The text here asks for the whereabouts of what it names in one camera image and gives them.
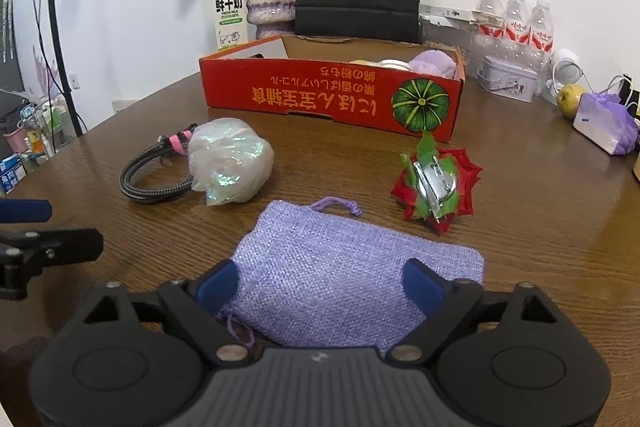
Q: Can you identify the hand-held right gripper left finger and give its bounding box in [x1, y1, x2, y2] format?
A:
[82, 258, 253, 364]

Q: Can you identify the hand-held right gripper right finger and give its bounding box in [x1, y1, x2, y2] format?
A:
[384, 258, 558, 364]

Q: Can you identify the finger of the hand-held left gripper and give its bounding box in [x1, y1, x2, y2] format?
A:
[0, 199, 53, 224]
[0, 228, 105, 301]

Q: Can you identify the purple burlap drawstring pouch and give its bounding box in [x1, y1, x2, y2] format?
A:
[216, 197, 485, 355]

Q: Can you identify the orange cardboard box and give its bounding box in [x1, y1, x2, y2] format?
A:
[199, 34, 467, 144]

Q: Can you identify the blue white box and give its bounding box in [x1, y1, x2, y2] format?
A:
[0, 154, 27, 194]

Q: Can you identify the pink cup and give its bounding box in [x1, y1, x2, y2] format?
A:
[2, 127, 29, 154]

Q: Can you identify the red flower hair clip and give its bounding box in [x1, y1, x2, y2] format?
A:
[390, 132, 483, 236]

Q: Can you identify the iridescent white plastic bag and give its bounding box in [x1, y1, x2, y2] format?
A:
[187, 118, 275, 208]

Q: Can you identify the black light stand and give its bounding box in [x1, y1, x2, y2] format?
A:
[37, 0, 86, 138]

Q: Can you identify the purple fluffy puff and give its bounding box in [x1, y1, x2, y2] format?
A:
[409, 49, 458, 78]

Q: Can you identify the white printed tin box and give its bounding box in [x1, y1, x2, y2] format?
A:
[476, 55, 542, 102]

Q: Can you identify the cream round puff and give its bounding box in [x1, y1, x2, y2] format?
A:
[350, 57, 411, 72]

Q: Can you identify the green apple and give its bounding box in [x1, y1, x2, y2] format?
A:
[556, 84, 587, 118]

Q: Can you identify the purple gift bag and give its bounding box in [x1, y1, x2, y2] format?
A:
[572, 92, 640, 156]

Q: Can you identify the clear jar of seeds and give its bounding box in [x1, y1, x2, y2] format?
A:
[420, 19, 473, 62]

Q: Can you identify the small white round device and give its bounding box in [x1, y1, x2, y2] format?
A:
[542, 48, 586, 104]

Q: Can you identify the long white carton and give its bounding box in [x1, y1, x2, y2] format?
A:
[419, 3, 483, 28]

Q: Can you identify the white green milk carton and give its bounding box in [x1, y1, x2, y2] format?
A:
[210, 0, 247, 54]

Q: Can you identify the clear water bottle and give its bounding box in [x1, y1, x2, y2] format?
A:
[529, 0, 556, 68]
[475, 0, 506, 58]
[505, 0, 531, 58]

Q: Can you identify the black braided cable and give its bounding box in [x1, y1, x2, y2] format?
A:
[119, 124, 198, 205]

